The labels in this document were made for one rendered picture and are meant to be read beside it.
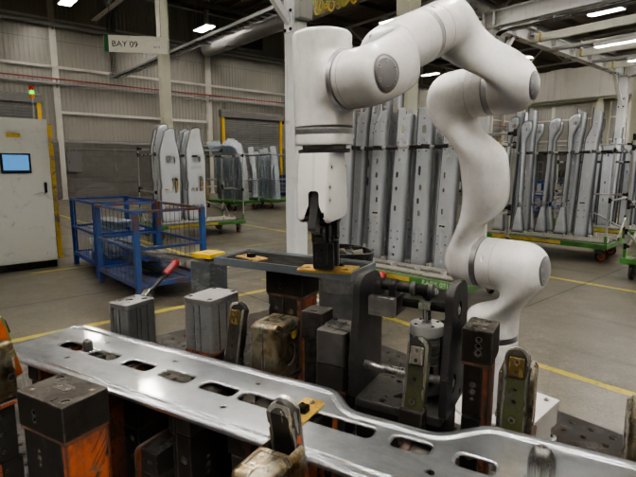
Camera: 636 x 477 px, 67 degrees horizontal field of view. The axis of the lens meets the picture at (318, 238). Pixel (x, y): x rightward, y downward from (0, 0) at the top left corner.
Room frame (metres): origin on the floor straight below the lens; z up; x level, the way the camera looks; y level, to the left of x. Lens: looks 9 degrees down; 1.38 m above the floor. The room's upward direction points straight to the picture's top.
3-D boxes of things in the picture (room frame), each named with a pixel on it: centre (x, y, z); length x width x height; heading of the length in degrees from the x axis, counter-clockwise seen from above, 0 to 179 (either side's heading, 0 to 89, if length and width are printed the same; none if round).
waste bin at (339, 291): (3.82, -0.21, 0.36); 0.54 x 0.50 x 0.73; 131
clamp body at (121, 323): (1.13, 0.46, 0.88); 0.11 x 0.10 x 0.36; 151
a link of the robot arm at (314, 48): (0.70, -0.01, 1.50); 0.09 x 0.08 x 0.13; 44
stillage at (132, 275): (5.40, 1.94, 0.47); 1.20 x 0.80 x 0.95; 42
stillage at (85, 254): (6.50, 2.81, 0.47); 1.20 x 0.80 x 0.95; 39
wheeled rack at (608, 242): (7.69, -3.81, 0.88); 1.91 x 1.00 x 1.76; 44
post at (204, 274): (1.23, 0.29, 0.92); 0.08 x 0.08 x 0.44; 61
